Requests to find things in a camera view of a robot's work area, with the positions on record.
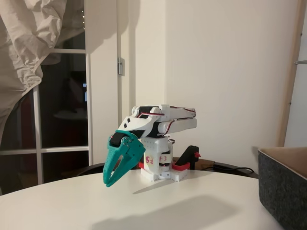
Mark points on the black clamp with red pad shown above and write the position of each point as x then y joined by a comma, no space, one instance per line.
141,165
188,153

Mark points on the thin metal shelf rod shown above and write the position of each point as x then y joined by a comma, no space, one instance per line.
301,62

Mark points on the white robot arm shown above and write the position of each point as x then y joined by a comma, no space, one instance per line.
182,124

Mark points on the silver door hinge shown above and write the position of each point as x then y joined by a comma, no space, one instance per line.
121,67

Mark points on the dark grey felt box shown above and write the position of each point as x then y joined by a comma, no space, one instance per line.
280,191

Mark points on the teal gripper black servo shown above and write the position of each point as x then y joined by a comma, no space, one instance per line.
118,152

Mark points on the light wooden shelf frame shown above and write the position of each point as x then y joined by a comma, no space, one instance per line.
287,95

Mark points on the beige crumpled curtain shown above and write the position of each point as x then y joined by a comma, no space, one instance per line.
24,48

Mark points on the dark brown chair back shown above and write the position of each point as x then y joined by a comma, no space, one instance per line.
96,167

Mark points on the white window door frame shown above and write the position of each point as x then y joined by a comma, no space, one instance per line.
103,119

